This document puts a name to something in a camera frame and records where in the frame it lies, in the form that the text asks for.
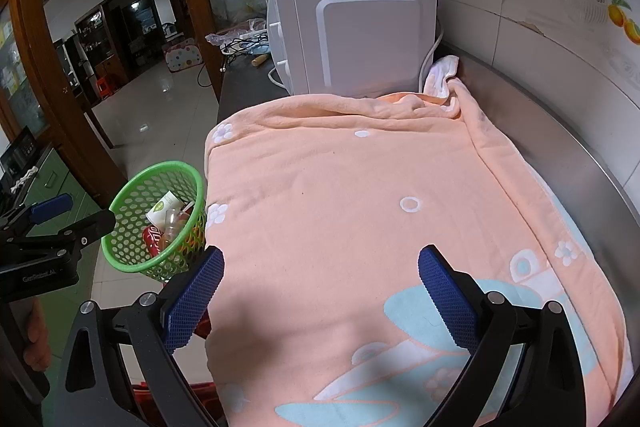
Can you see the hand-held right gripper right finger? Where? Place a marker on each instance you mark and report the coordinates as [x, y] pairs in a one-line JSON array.
[[450, 302]]

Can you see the peach flowered blanket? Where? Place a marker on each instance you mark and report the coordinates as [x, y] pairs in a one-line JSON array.
[[350, 207]]

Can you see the white paper cup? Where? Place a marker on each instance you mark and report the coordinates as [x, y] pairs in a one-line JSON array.
[[162, 209]]

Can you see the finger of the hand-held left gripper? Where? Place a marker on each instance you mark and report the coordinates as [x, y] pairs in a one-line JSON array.
[[87, 229], [50, 208]]

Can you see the wooden rolling pin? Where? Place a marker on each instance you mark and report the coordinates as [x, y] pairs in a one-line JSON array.
[[260, 60]]

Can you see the red plastic stool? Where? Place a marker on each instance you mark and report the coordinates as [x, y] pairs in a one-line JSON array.
[[202, 327], [200, 399]]

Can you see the wooden door post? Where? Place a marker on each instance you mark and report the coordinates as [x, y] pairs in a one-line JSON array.
[[200, 32], [65, 117]]

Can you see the green plastic basket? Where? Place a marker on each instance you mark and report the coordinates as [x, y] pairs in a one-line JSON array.
[[131, 263]]

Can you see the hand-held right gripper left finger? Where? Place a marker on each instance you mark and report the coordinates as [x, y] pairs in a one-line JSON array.
[[192, 302]]

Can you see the white cloth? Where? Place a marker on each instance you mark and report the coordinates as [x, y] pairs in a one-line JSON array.
[[442, 74]]

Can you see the green floor cabinet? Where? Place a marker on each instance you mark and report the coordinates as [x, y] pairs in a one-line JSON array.
[[55, 177]]

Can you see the fruit wall sticker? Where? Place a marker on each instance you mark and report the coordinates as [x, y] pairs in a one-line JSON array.
[[620, 12]]

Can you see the small red stool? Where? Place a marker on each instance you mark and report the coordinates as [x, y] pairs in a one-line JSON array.
[[105, 88]]

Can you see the red soda can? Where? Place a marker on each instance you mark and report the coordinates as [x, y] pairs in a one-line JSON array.
[[152, 239]]

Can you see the pink dotted storage box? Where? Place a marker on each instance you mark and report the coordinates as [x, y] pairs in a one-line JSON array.
[[182, 57]]

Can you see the clear plastic bag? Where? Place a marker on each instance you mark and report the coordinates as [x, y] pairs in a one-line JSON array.
[[225, 38]]

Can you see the dark wooden display cabinet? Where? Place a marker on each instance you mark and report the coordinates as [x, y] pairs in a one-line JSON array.
[[97, 42]]

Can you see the white microwave oven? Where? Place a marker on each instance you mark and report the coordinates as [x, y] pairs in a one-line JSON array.
[[370, 37]]

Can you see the person's left hand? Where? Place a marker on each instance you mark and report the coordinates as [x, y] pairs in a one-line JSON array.
[[37, 329]]

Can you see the black countertop device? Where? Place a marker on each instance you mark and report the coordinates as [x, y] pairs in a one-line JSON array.
[[17, 154]]

